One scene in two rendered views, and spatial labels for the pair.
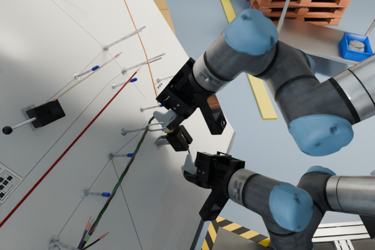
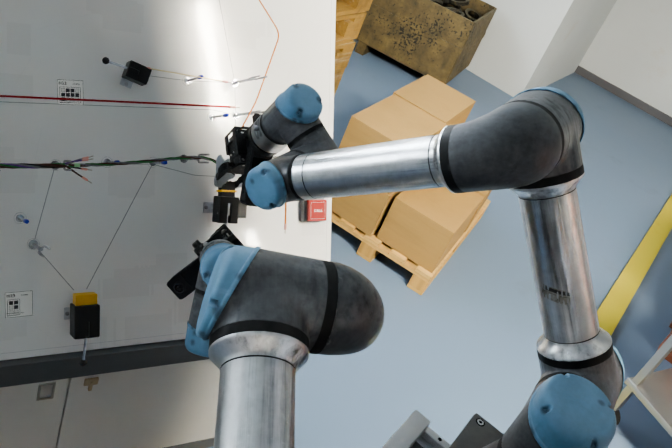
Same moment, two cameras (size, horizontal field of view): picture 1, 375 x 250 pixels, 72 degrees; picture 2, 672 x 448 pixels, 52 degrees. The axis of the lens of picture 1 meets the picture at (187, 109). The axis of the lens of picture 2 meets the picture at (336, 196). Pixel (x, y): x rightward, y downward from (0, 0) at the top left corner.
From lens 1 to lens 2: 0.97 m
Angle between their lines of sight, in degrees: 28
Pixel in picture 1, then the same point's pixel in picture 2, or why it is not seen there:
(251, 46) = (283, 105)
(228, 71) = (267, 125)
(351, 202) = not seen: hidden behind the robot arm
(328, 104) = (282, 161)
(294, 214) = (212, 256)
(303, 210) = not seen: hidden behind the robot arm
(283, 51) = (316, 136)
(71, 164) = (118, 132)
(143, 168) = (170, 208)
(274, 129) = not seen: outside the picture
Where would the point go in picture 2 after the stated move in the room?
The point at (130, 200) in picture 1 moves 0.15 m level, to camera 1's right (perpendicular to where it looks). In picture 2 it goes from (131, 215) to (173, 260)
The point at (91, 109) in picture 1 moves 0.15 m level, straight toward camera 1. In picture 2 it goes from (175, 113) to (142, 141)
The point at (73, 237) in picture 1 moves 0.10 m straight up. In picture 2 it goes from (67, 180) to (74, 138)
